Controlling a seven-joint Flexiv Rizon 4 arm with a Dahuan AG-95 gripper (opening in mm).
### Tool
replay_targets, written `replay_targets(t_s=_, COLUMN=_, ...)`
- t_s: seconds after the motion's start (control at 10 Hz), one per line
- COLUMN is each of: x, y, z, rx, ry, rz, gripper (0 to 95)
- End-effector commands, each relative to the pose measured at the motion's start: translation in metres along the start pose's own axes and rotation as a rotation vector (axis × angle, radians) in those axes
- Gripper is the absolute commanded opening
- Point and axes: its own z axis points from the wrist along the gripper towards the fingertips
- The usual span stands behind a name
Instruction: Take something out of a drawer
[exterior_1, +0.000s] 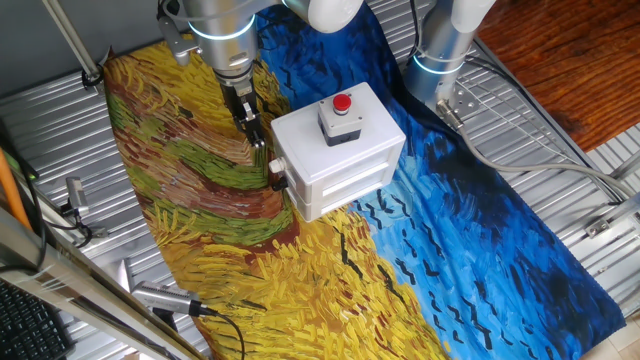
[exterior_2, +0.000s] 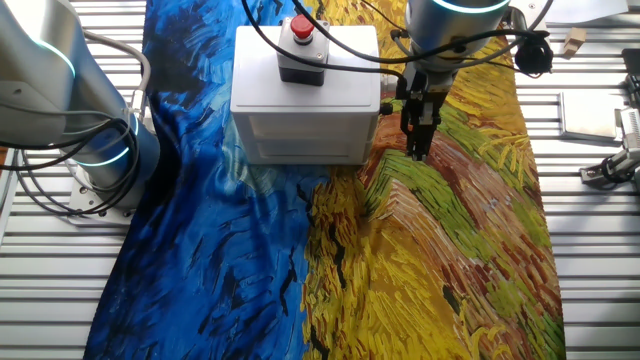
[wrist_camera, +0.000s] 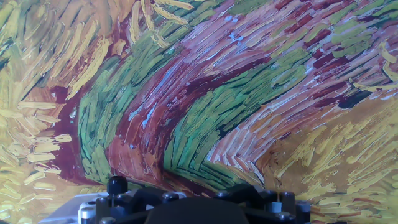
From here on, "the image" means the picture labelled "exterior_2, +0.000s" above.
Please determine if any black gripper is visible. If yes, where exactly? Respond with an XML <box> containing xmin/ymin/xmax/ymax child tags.
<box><xmin>397</xmin><ymin>64</ymin><xmax>457</xmax><ymax>163</ymax></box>

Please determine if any white drawer cabinet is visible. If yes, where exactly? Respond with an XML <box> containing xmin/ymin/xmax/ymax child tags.
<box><xmin>229</xmin><ymin>24</ymin><xmax>383</xmax><ymax>167</ymax></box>

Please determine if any grey box red stop button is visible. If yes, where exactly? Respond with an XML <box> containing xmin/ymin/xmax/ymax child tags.
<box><xmin>276</xmin><ymin>13</ymin><xmax>332</xmax><ymax>87</ymax></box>

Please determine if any white flat box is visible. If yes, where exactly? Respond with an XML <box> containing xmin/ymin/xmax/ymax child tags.
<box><xmin>557</xmin><ymin>90</ymin><xmax>620</xmax><ymax>144</ymax></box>

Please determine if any black clamp tool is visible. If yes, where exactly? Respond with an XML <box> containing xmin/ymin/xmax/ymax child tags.
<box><xmin>579</xmin><ymin>147</ymin><xmax>640</xmax><ymax>194</ymax></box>

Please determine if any small pale wooden block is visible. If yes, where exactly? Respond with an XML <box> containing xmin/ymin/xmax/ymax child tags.
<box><xmin>562</xmin><ymin>27</ymin><xmax>589</xmax><ymax>60</ymax></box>

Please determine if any white flat board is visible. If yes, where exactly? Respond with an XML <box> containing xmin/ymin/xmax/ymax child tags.
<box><xmin>509</xmin><ymin>0</ymin><xmax>640</xmax><ymax>27</ymax></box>

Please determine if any ribbed silver device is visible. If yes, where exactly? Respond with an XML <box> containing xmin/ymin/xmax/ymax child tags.
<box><xmin>614</xmin><ymin>106</ymin><xmax>640</xmax><ymax>151</ymax></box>

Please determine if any black device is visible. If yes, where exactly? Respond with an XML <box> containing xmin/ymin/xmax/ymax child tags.
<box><xmin>621</xmin><ymin>48</ymin><xmax>640</xmax><ymax>109</ymax></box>

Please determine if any painted wheatfield cloth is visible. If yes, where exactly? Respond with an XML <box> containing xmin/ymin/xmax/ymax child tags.
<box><xmin>82</xmin><ymin>0</ymin><xmax>569</xmax><ymax>360</ymax></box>

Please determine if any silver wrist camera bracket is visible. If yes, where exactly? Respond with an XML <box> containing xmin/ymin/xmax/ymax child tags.
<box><xmin>499</xmin><ymin>3</ymin><xmax>532</xmax><ymax>37</ymax></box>

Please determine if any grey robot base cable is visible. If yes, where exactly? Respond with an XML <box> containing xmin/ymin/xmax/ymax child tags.
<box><xmin>81</xmin><ymin>29</ymin><xmax>153</xmax><ymax>122</ymax></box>

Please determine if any black base cable bundle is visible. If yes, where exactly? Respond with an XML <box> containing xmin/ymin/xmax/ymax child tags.
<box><xmin>0</xmin><ymin>102</ymin><xmax>142</xmax><ymax>217</ymax></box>

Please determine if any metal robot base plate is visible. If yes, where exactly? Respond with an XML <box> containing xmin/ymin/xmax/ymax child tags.
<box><xmin>67</xmin><ymin>162</ymin><xmax>137</xmax><ymax>227</ymax></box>

